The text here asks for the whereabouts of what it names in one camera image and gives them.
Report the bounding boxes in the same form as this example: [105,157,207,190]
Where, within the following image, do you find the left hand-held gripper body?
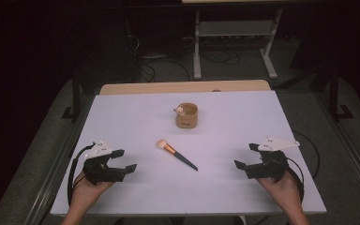
[82,139,128,186]

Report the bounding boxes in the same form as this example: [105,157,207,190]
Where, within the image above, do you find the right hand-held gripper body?
[244,135,301,184]

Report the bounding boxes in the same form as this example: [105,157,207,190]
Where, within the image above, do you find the makeup brush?
[156,139,199,172]

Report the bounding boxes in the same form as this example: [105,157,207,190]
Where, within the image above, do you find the brown cup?
[172,102,199,129]

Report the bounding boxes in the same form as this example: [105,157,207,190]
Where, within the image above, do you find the person's left hand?
[71,170,114,218]

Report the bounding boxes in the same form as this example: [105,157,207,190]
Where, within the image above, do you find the person's right hand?
[256,171,304,214]

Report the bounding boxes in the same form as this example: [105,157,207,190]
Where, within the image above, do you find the black metal stand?
[61,74,83,121]
[324,67,354,122]

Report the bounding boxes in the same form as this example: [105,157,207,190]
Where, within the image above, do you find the wooden table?
[98,79,272,96]

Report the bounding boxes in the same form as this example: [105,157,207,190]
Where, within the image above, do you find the white metal stand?
[192,8,284,81]

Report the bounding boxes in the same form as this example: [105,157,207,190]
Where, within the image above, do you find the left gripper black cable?
[67,142,97,207]

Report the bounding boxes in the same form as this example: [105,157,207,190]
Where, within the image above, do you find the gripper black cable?
[67,142,97,207]
[285,130,322,204]

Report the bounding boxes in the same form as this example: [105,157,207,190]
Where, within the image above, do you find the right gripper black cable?
[285,130,322,204]

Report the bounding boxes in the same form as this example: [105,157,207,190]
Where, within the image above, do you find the floor cables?
[125,18,242,83]

